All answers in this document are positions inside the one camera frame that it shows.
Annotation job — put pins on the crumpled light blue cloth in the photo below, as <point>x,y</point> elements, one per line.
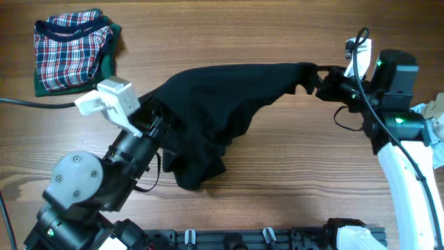
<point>435,129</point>

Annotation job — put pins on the plaid folded shirt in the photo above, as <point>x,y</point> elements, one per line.
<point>66,48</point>

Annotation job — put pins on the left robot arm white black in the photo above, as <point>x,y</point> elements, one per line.
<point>83,186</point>

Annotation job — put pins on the green folded shirt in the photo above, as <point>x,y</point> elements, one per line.
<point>107,71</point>

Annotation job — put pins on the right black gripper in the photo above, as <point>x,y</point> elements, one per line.
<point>327,88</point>

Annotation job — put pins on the beige crumpled cloth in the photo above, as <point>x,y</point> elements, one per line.
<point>434,109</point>

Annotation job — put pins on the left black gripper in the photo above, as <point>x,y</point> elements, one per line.
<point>152,123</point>

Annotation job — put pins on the black t-shirt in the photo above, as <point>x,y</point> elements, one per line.
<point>207,107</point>

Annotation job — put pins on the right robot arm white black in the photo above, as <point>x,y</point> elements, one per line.
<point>399,138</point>

